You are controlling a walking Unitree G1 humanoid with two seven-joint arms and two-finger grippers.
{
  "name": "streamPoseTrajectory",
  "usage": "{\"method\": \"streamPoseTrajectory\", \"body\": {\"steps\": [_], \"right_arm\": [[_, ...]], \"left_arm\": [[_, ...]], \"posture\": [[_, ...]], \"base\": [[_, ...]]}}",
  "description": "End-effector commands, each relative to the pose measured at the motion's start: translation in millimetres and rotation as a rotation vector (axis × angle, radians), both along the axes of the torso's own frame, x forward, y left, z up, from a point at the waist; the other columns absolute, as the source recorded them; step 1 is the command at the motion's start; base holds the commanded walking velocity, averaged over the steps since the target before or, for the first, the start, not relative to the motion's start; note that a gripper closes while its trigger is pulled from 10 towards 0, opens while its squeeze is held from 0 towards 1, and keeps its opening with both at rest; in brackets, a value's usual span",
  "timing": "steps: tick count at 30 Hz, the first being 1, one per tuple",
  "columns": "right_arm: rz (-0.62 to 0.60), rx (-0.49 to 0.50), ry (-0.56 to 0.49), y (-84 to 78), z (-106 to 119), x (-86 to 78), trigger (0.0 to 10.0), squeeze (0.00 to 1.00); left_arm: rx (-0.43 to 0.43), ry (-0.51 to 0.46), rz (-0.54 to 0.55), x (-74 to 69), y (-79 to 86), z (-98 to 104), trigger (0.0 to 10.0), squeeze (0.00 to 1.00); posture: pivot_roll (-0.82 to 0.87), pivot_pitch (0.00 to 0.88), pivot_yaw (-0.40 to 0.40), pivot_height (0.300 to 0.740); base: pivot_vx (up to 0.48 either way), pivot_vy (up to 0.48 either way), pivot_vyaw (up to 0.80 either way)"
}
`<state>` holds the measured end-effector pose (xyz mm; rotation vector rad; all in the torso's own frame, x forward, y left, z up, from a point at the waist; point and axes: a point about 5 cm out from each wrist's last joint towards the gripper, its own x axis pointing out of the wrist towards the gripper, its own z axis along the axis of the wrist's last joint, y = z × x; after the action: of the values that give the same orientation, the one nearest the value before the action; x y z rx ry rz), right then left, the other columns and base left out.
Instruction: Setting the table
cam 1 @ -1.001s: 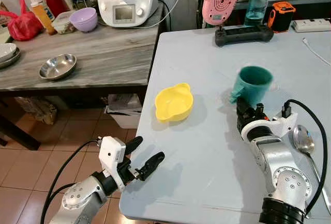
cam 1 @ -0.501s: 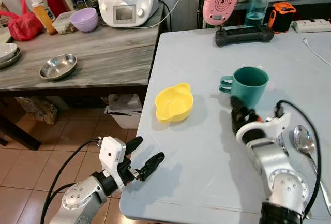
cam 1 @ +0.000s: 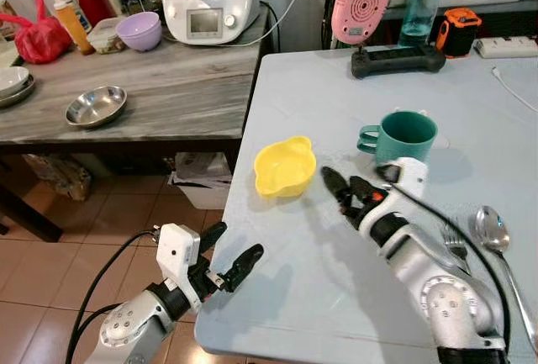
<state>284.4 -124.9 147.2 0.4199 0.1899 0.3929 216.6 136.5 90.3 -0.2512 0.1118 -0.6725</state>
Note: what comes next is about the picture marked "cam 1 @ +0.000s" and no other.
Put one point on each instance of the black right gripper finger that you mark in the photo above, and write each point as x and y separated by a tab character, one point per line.
336	187
361	187

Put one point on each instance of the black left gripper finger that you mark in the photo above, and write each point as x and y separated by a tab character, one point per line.
213	234
244	265

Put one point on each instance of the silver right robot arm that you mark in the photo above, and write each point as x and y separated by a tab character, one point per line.
437	288

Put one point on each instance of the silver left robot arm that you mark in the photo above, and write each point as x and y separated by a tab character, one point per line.
126	330

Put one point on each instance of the white plastic bin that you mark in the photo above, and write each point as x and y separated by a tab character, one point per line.
202	183

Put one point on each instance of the yellow plastic bowl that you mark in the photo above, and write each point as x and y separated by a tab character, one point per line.
284	171

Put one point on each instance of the green plastic mug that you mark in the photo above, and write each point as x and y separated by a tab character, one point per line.
408	141

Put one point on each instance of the metal fork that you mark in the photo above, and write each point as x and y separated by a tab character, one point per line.
454	240

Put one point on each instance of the metal spoon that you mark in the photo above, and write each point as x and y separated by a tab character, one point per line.
492	228

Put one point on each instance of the black handheld controller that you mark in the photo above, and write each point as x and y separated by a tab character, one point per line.
395	61

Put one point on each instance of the crumpled clear plastic bag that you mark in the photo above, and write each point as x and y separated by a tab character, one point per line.
59	177

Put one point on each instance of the stainless steel bowl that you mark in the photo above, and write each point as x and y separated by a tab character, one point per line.
95	108

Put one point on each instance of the pink round fan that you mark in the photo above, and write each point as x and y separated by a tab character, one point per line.
360	9

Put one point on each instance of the orange and black device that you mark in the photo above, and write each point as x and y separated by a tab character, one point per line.
458	32

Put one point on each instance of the teal clear water bottle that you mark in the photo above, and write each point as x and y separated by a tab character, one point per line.
420	7

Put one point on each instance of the white power strip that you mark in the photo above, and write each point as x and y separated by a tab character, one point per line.
508	47

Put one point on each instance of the purple plastic bowl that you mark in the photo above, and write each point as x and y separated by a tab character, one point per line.
139	32

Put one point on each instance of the white kitchen cooking machine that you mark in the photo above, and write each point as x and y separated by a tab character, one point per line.
210	11

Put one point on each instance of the clear plastic food container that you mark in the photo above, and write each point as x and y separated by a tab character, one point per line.
102	38

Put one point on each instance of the orange sauce bottle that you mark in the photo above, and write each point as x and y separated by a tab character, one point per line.
74	28

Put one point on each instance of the white ceramic bowl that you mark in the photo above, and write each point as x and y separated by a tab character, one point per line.
12	81

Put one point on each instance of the red plastic bag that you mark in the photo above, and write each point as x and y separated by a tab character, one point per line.
38	40

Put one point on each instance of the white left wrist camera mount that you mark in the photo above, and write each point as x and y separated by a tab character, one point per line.
176	250

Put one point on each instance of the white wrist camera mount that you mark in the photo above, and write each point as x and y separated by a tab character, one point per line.
412	177
176	250

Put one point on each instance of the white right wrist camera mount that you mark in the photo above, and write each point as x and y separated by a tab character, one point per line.
412	177

